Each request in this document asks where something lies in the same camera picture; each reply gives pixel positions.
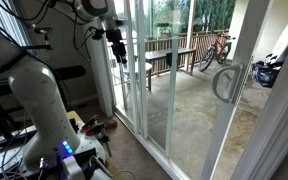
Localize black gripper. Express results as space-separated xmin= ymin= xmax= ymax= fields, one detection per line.
xmin=105 ymin=29 xmax=129 ymax=65

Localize grey door pull handle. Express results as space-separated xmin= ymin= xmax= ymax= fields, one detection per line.
xmin=211 ymin=63 xmax=245 ymax=105

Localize white framed sliding glass door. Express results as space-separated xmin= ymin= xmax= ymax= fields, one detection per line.
xmin=135 ymin=0 xmax=273 ymax=180

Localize fixed glass door panel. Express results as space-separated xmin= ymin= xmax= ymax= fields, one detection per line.
xmin=112 ymin=0 xmax=141 ymax=134

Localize black screen door latch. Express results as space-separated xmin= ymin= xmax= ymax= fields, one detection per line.
xmin=165 ymin=52 xmax=174 ymax=67

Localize white glass door panel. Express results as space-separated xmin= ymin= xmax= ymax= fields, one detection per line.
xmin=83 ymin=0 xmax=288 ymax=180

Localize round white table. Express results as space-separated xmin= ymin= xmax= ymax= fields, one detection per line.
xmin=122 ymin=61 xmax=153 ymax=93

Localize brown wooden block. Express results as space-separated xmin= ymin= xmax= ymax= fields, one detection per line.
xmin=103 ymin=118 xmax=119 ymax=130

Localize red black clamp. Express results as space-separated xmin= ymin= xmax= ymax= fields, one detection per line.
xmin=85 ymin=122 xmax=114 ymax=158
xmin=81 ymin=114 xmax=101 ymax=130

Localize wooden balcony railing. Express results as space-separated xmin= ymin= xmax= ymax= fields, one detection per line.
xmin=107 ymin=29 xmax=230 ymax=78

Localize white perforated mounting plate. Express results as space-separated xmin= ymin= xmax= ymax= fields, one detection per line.
xmin=0 ymin=119 xmax=108 ymax=180

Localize red bicycle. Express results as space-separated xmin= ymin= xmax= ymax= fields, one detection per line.
xmin=198 ymin=32 xmax=237 ymax=73

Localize window blinds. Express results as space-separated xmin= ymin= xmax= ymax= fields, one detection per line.
xmin=0 ymin=0 xmax=32 ymax=48

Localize grey white mounted device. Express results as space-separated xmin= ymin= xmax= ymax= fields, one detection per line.
xmin=61 ymin=148 xmax=114 ymax=180

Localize black bag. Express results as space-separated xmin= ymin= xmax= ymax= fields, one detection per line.
xmin=250 ymin=59 xmax=282 ymax=88

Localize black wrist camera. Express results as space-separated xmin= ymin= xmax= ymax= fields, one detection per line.
xmin=89 ymin=26 xmax=106 ymax=42

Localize white screen door frame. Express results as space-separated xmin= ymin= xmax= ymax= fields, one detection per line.
xmin=164 ymin=0 xmax=182 ymax=158

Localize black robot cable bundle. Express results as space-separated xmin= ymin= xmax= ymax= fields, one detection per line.
xmin=0 ymin=0 xmax=95 ymax=63

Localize white balcony post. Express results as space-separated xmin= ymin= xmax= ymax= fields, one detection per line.
xmin=184 ymin=0 xmax=197 ymax=50

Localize black camera on stand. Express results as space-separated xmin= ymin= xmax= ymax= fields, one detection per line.
xmin=21 ymin=26 xmax=56 ymax=53

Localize thin white cable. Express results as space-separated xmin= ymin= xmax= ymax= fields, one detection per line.
xmin=111 ymin=169 xmax=138 ymax=180

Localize grey blue base cables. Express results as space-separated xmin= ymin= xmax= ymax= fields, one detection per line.
xmin=0 ymin=126 xmax=30 ymax=180

